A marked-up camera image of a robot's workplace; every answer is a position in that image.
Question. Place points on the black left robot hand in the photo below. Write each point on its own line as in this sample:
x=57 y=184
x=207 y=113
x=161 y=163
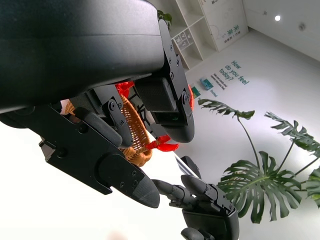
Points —
x=75 y=50

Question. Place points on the round ceiling light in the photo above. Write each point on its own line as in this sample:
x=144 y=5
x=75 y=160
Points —
x=277 y=18

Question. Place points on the small green shelf plant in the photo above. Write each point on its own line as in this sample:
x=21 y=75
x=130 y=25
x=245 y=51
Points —
x=165 y=16

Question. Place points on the teal wall poster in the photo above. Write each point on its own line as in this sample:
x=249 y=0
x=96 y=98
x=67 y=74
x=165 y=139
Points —
x=205 y=83

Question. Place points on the large monstera plant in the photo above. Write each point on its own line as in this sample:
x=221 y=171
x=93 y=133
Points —
x=252 y=182

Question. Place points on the green wall poster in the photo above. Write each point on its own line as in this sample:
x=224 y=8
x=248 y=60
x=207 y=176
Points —
x=196 y=91

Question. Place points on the white shelf unit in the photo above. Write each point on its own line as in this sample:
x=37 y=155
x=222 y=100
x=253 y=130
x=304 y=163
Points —
x=197 y=25

